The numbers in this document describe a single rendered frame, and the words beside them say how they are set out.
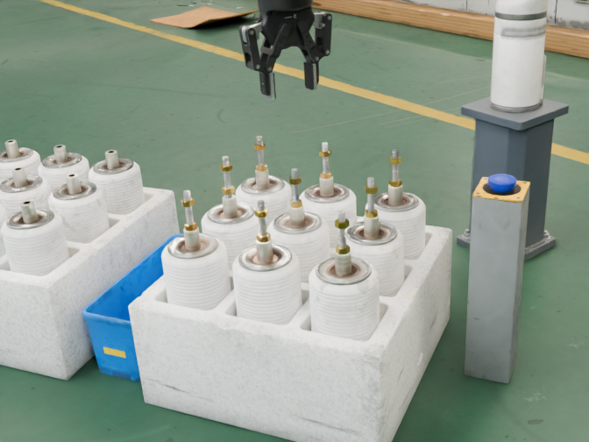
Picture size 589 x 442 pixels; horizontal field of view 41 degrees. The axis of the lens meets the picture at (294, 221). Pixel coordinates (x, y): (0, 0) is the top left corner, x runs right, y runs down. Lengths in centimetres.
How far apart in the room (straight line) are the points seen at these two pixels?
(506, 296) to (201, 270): 45
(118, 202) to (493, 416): 76
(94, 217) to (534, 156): 82
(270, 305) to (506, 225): 35
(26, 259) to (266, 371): 45
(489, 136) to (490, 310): 44
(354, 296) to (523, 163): 61
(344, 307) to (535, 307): 53
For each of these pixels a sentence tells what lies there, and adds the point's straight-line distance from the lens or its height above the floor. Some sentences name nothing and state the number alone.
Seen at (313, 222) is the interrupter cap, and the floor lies 25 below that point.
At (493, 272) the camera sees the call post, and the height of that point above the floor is 20.
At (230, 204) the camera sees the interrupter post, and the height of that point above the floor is 27.
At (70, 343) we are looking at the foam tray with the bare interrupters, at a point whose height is 6.
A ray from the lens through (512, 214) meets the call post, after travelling 115.
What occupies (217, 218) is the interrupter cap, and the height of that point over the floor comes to 25.
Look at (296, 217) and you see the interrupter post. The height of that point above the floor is 27.
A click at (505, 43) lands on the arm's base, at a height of 43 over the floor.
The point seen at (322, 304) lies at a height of 22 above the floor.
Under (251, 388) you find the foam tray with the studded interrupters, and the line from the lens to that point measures 115.
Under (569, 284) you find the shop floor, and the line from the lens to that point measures 158.
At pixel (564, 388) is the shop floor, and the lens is 131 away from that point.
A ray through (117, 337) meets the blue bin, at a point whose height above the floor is 8.
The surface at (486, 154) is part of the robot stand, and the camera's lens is 157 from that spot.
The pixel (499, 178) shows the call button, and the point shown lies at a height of 33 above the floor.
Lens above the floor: 78
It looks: 26 degrees down
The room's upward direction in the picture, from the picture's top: 4 degrees counter-clockwise
